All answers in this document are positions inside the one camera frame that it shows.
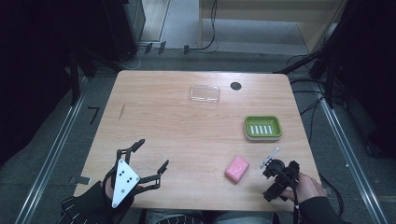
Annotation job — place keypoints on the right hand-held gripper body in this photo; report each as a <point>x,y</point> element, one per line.
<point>277,174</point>

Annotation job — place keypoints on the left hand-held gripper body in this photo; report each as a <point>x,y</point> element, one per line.
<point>124,182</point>

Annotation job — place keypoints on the pink soap bar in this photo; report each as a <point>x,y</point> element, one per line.
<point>237,169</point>

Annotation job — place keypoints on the green soap dish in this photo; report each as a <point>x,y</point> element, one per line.
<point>263,127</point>

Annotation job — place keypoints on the person's left hand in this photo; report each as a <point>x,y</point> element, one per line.
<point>108,188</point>

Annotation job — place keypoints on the person's right hand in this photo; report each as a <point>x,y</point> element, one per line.
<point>309,188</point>

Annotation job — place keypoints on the grey tape piece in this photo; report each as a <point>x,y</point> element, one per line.
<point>80,179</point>

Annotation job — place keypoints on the black floor tape mark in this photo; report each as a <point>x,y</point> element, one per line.
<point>93,114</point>

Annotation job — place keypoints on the clear plastic lid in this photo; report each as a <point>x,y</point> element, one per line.
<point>205,93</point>

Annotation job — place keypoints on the black metal stand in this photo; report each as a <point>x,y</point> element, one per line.
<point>74,77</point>
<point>305,59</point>

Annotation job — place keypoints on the black round table grommet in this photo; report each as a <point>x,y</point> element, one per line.
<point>235,86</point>

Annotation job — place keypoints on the dark power plug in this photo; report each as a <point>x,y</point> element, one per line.
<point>186,49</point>
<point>162,47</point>
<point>148,48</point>

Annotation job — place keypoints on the black cabinet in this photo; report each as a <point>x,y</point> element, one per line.
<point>124,28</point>

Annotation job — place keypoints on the dark curtain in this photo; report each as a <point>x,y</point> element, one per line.
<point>373,62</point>
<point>31,62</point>

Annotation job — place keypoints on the metal floor rail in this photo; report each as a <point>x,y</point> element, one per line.
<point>49,158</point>
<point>351,158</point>

